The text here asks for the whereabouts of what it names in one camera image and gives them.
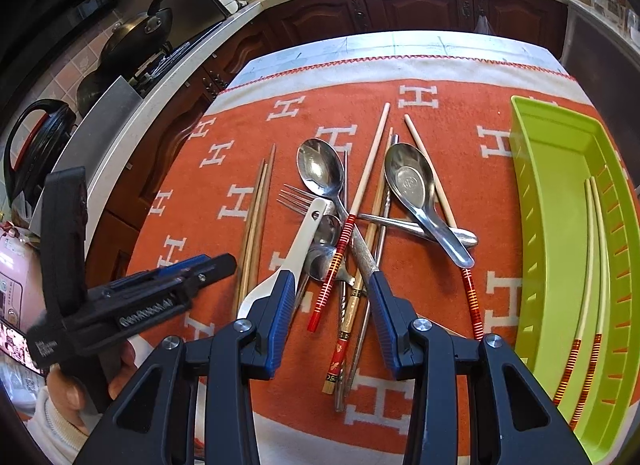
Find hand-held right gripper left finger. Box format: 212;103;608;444
72;270;297;465

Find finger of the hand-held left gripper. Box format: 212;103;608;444
87;254;237;298
112;253;219;284

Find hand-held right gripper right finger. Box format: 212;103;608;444
369;272;591;465

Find brown wooden chopstick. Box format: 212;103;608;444
245;143;277;298
231;159;267;318

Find small steel spoon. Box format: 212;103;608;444
304;247;358;291

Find white ceramic spoon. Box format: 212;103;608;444
236;197;333;321

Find white red-striped chopstick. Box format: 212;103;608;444
307;102;392;333
403;114;485;343
552;179;596;408
572;176;607;430

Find steel soup spoon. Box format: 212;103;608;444
383;142;476;270

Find large steel spoon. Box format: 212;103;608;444
296;138;383;296

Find green plastic tray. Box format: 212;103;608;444
509;95;640;465

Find person's left forearm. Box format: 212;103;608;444
22;387;111;465

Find person's left hand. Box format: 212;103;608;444
47;337;138;418

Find pink small appliance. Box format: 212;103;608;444
0;227;45;331

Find black electric cooker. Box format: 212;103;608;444
2;99;77;208

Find dark cooking pot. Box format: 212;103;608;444
76;71;119;116

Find gas stove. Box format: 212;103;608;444
125;40;193;93

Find black frying pan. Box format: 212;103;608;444
100;7;173;70

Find orange printed blanket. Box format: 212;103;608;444
125;57;601;465

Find steel splash panel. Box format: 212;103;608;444
97;0;232;53

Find white plastic bag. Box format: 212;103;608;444
471;12;497;36

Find dark wooden cabinets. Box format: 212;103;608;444
85;0;568;271

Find grey shelf unit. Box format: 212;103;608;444
560;0;640;156

